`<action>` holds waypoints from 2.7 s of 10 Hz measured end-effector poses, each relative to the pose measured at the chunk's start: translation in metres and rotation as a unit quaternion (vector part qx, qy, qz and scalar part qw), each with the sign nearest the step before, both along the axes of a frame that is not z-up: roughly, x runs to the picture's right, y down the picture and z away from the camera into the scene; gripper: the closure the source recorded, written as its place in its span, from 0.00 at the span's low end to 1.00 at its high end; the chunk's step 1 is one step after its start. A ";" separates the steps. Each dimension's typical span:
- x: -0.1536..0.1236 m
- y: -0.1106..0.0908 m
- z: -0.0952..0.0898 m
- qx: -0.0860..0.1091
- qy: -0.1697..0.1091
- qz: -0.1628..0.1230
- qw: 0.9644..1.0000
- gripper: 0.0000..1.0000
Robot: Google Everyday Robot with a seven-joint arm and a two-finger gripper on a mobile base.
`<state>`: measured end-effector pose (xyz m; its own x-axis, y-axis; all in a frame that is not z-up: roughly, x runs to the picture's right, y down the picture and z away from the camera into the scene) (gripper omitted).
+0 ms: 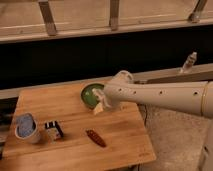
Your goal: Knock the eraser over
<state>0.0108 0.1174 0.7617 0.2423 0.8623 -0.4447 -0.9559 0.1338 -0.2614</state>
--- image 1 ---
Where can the middle metal railing post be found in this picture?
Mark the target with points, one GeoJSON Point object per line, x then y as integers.
{"type": "Point", "coordinates": [114, 13]}

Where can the black and white eraser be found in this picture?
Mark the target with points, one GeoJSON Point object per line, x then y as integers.
{"type": "Point", "coordinates": [53, 130]}

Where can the left metal railing post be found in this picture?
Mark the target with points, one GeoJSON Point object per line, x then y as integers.
{"type": "Point", "coordinates": [47, 17]}

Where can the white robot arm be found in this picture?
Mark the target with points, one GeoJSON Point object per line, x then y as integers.
{"type": "Point", "coordinates": [187, 97]}

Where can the white cup with blue cloth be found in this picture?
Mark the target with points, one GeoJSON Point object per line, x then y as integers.
{"type": "Point", "coordinates": [26, 129]}

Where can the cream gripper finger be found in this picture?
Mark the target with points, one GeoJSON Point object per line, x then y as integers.
{"type": "Point", "coordinates": [98, 109]}

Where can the metal railing post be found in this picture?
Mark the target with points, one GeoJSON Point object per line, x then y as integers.
{"type": "Point", "coordinates": [114, 13]}
{"type": "Point", "coordinates": [47, 17]}
{"type": "Point", "coordinates": [194, 17]}

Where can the green bowl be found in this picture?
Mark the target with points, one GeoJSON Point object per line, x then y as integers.
{"type": "Point", "coordinates": [87, 96]}

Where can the right metal railing post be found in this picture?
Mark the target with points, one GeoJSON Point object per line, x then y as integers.
{"type": "Point", "coordinates": [194, 17]}

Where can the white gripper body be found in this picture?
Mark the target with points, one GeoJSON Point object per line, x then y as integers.
{"type": "Point", "coordinates": [101, 97]}

